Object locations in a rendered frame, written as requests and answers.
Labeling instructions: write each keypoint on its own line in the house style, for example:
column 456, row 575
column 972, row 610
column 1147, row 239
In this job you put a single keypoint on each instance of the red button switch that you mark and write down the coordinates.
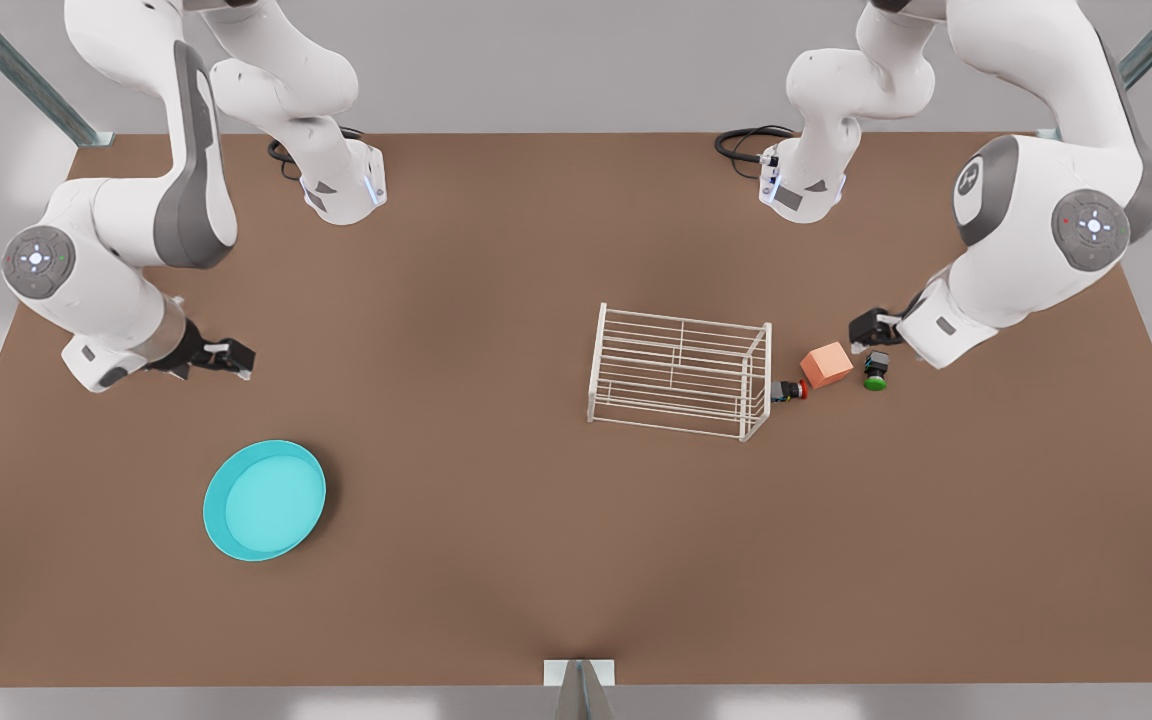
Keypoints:
column 791, row 391

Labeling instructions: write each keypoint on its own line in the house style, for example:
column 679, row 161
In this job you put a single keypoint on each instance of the green button switch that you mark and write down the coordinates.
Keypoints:
column 875, row 372

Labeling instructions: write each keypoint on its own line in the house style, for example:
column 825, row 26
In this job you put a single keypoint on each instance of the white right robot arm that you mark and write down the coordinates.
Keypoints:
column 136, row 210

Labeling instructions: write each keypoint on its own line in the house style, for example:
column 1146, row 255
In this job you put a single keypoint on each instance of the silver frame post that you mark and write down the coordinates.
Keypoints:
column 1151, row 45
column 21, row 72
column 580, row 690

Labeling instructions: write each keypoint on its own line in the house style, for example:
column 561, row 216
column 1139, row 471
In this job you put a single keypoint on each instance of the turquoise plate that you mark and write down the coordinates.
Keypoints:
column 264, row 500

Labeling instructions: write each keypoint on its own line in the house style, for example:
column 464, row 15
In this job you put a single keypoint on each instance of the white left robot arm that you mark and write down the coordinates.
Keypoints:
column 1026, row 220

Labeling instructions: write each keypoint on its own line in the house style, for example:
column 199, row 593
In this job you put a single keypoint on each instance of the orange box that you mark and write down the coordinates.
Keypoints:
column 826, row 364

